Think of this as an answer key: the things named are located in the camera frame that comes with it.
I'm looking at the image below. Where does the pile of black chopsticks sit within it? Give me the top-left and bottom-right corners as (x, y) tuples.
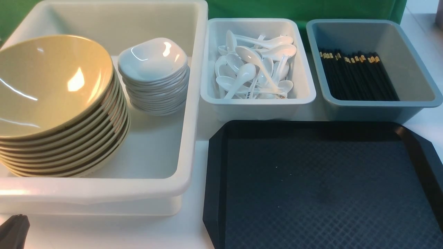
(318, 49), (400, 101)

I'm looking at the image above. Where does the pile of white spoons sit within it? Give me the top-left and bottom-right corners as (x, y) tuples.
(214, 30), (297, 100)

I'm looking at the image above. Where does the stack of white dishes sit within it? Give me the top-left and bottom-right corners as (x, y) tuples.
(122, 66), (190, 116)

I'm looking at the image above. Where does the green backdrop cloth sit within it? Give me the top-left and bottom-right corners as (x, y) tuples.
(0, 0), (407, 44)

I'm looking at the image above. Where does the white ceramic soup spoon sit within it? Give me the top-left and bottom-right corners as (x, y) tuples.
(235, 45), (293, 99)

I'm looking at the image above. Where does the beige noodle bowl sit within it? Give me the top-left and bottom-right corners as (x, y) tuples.
(1, 35), (114, 141)

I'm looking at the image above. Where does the black serving tray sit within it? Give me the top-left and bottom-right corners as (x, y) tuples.
(202, 120), (443, 249)

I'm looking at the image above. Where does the small white plastic bin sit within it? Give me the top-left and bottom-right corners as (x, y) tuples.
(200, 18), (316, 122)

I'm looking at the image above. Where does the stack of beige bowls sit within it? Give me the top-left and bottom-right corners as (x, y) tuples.
(0, 74), (131, 178)

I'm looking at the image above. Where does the large white plastic tub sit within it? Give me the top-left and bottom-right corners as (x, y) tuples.
(1, 0), (208, 216)

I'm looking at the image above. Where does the grey-blue plastic bin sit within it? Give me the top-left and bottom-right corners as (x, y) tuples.
(306, 19), (442, 123)

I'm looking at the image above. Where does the white square sauce dish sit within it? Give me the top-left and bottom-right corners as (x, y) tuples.
(117, 37), (188, 82)

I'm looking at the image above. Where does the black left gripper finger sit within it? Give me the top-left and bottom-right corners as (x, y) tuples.
(0, 214), (30, 249)

